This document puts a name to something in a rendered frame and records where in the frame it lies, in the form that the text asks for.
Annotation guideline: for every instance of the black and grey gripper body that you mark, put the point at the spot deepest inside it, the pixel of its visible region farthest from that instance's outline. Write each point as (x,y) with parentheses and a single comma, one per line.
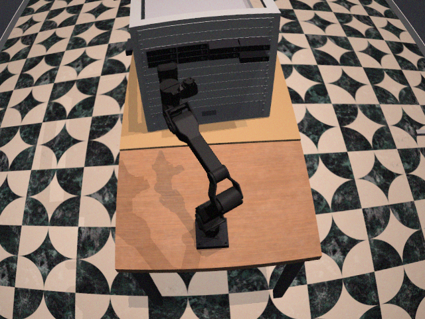
(167,71)

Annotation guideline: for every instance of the light wooden board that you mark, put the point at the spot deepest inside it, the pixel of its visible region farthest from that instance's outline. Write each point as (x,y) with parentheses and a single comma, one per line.
(281,126)

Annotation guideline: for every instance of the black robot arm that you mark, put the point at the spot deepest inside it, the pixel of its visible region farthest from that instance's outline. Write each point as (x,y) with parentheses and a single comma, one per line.
(186,127)

